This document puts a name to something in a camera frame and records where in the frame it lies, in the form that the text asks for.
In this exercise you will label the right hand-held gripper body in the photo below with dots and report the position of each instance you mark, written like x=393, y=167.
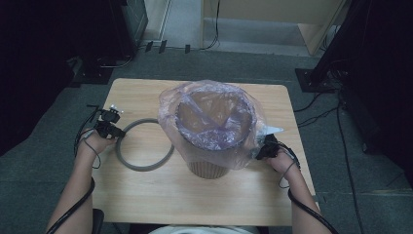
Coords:
x=271, y=144

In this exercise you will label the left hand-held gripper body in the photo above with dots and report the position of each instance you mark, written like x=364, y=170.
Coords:
x=105, y=126

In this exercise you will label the purple plastic trash bag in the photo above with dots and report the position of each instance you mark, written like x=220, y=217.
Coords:
x=214, y=143

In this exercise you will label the brown ribbed trash can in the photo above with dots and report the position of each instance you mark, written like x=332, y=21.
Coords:
x=207, y=170

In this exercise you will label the person's left hand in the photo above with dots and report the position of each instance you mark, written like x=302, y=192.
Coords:
x=94, y=143

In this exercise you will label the person's right hand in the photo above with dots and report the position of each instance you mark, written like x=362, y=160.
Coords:
x=285, y=162

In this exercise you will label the black floor tape corner mark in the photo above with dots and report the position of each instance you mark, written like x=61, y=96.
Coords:
x=92, y=106

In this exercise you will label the black stand base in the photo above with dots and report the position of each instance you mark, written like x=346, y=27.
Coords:
x=94, y=76

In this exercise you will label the dark stool seat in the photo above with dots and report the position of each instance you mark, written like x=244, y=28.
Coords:
x=98, y=222

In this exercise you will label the black floor tape strip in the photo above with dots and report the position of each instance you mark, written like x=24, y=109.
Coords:
x=148, y=46
x=162, y=46
x=187, y=48

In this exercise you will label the person's white shirt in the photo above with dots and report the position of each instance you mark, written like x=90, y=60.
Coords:
x=201, y=230

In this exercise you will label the black curtain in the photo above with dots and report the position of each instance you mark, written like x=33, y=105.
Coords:
x=386, y=97
x=29, y=65

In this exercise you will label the dark equipment cabinet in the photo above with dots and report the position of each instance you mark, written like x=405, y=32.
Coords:
x=130, y=22

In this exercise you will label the black slanted metal stand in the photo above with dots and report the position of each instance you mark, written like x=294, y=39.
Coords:
x=337, y=42

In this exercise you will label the light wooden cabinet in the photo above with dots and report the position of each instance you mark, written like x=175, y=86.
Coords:
x=276, y=9

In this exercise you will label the black square base plate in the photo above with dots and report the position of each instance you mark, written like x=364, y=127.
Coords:
x=308, y=83

